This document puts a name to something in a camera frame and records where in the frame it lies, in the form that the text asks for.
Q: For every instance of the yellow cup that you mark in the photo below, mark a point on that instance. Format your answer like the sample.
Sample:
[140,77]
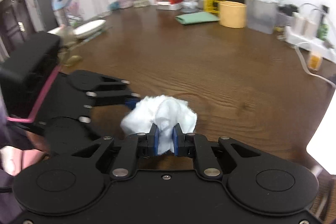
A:
[232,15]

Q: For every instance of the small green bottle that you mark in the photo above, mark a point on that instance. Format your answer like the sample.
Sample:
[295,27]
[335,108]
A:
[323,31]

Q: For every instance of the small white charger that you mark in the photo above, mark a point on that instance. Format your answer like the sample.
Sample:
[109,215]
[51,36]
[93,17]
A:
[312,27]

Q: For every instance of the yellow and white plug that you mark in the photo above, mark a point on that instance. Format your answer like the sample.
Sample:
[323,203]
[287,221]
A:
[315,61]

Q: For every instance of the white flat box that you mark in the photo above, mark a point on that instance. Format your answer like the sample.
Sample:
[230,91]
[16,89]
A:
[168,6]

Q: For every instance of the light blue cap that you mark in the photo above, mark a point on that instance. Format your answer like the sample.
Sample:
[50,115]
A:
[61,3]

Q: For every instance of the black wall plug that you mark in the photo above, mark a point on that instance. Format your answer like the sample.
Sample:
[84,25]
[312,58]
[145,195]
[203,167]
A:
[325,9]

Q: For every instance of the large white charger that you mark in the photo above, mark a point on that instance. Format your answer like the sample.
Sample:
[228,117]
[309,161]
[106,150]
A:
[299,24]

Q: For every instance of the dark door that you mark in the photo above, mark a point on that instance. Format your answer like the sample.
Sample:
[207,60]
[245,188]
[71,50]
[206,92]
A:
[13,22]

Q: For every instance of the blue stone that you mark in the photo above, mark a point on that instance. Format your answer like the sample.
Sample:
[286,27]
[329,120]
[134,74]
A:
[114,6]

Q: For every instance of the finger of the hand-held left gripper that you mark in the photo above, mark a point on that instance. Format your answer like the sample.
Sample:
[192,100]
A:
[90,127]
[130,104]

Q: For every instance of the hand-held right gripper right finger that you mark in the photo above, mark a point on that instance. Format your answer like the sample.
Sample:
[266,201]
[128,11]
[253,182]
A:
[176,142]

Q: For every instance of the white plate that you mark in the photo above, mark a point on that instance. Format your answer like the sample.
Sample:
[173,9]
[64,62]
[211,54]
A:
[89,28]

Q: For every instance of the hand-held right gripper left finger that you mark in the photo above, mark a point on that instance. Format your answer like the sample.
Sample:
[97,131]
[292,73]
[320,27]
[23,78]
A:
[156,142]

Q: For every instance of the person's left hand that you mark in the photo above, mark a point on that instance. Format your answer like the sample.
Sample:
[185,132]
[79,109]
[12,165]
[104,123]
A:
[15,159]

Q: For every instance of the clear plastic container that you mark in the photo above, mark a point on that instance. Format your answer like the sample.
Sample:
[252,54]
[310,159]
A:
[262,14]

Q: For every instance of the white power strip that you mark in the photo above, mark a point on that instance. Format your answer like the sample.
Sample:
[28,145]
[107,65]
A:
[302,40]

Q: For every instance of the green cloth pouch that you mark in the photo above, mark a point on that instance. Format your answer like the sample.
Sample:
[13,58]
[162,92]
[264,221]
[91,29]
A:
[197,18]

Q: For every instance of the white cotton wad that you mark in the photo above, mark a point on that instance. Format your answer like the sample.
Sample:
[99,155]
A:
[168,111]

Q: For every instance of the person's left forearm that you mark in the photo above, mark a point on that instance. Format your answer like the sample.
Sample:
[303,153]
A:
[6,192]

